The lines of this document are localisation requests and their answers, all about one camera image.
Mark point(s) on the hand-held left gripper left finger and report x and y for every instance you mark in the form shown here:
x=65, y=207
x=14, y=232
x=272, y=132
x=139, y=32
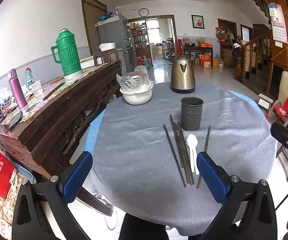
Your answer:
x=77, y=175

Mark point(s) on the white plastic spoon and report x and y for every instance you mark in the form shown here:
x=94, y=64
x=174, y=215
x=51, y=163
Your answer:
x=192, y=140
x=187, y=150

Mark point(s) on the black chopstick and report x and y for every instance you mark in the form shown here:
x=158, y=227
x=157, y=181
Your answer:
x=208, y=135
x=173, y=155

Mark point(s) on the pink wall calendar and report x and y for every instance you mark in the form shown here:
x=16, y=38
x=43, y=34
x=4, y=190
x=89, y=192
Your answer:
x=279, y=30

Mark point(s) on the clear plastic bag of bowls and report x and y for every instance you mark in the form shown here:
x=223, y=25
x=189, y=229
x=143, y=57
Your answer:
x=134, y=81

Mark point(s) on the brown door curtain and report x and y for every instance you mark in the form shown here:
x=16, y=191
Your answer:
x=94, y=25

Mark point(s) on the clear plastic cup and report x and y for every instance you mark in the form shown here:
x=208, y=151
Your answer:
x=36, y=88

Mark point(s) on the purple bottle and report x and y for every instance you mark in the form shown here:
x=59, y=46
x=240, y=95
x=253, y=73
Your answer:
x=16, y=90

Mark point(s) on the dark wooden side table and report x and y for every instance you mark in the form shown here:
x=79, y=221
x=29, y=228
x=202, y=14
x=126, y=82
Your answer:
x=198, y=48

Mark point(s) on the grey metal utensil holder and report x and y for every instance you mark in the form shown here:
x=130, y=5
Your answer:
x=191, y=115

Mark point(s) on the white basin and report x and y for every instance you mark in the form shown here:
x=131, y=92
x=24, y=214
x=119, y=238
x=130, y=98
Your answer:
x=136, y=97

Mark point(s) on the wooden stair railing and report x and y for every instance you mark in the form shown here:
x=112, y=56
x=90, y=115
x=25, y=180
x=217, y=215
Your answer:
x=253, y=52

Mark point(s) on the orange box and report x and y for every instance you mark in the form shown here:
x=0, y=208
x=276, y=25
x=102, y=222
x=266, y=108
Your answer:
x=205, y=61

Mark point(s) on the black phone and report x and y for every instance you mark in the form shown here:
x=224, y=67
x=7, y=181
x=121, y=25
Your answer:
x=15, y=121

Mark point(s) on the dark carved wooden sideboard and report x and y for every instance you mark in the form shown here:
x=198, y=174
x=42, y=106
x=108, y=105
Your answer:
x=49, y=120

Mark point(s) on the framed wall picture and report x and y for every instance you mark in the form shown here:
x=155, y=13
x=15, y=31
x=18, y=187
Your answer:
x=198, y=21

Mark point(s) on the grey refrigerator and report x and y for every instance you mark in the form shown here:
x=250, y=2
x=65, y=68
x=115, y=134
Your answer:
x=111, y=33

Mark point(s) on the grey tablecloth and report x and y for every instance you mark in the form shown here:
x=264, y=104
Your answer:
x=134, y=155

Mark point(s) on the floral patterned cloth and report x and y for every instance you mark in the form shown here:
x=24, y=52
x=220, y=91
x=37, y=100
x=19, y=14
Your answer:
x=6, y=212

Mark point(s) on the person's black clothing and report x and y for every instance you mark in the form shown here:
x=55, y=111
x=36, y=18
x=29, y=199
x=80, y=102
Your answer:
x=141, y=227

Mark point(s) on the blue table cover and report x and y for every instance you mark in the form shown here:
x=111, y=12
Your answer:
x=90, y=137

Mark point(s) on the round wall clock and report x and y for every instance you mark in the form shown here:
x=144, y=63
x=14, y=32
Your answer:
x=144, y=12

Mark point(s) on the gold electric kettle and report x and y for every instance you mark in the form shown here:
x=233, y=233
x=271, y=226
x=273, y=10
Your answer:
x=182, y=77

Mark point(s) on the green label water bottle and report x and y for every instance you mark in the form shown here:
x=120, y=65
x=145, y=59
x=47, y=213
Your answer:
x=30, y=78

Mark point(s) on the wooden chair back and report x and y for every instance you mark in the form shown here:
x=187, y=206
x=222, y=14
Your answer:
x=96, y=57

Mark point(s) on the red child chair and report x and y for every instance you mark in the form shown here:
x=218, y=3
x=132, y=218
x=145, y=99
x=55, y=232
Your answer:
x=283, y=110

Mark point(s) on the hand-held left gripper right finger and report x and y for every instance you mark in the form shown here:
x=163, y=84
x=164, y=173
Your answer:
x=210, y=177

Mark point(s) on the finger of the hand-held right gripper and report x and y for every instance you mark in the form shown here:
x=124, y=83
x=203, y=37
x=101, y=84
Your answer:
x=283, y=136

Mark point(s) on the white chest box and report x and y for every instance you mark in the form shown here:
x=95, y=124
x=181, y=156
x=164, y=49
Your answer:
x=87, y=62

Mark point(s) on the dark stick on sideboard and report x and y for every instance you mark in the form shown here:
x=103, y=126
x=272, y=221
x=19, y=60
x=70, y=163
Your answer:
x=54, y=90

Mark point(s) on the blue water jug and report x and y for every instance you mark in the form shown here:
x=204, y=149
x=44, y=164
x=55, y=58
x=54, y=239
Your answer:
x=146, y=62

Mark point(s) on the green thermos flask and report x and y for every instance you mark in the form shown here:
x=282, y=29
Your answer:
x=70, y=55

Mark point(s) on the white step stool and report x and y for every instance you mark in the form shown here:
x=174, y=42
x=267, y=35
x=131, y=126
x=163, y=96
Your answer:
x=265, y=102

